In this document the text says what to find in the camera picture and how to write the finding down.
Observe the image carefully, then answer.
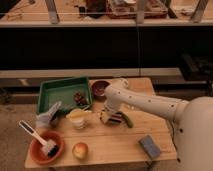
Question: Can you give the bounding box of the striped black eraser block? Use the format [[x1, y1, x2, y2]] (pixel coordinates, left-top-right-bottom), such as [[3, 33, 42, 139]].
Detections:
[[106, 114, 122, 124]]

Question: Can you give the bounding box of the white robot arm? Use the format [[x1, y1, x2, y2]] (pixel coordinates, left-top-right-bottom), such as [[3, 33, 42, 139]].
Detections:
[[104, 78, 213, 171]]

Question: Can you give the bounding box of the white cup with banana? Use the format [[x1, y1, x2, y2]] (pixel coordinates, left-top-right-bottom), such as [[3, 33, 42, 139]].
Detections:
[[66, 108, 91, 129]]

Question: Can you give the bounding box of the dark red bowl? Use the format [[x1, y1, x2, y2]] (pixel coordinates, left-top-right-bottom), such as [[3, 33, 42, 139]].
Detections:
[[91, 80, 110, 100]]

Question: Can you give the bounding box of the brown grapes bunch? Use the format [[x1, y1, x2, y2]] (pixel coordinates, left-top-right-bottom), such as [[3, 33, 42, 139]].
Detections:
[[74, 92, 87, 106]]

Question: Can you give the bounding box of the wooden table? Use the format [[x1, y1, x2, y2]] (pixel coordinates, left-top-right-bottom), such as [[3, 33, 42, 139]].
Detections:
[[24, 77, 177, 169]]

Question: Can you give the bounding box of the green plastic tray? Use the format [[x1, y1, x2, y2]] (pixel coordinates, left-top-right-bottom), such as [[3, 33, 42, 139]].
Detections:
[[37, 77, 93, 114]]

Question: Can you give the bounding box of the red yellow apple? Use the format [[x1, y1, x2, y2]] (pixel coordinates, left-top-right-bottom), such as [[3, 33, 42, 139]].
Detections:
[[72, 142, 88, 160]]

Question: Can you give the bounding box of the blue grey sponge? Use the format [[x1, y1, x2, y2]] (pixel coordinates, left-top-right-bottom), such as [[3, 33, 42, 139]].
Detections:
[[139, 135, 161, 160]]

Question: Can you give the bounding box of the grey spray bottle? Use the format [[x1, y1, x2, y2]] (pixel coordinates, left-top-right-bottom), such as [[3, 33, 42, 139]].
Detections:
[[36, 101, 62, 128]]

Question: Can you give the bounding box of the white dish brush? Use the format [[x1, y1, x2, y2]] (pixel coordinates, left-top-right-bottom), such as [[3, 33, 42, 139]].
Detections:
[[19, 120, 59, 157]]

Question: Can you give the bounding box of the orange plastic bowl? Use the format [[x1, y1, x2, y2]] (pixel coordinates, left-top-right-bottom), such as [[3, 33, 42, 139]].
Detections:
[[29, 131, 65, 165]]

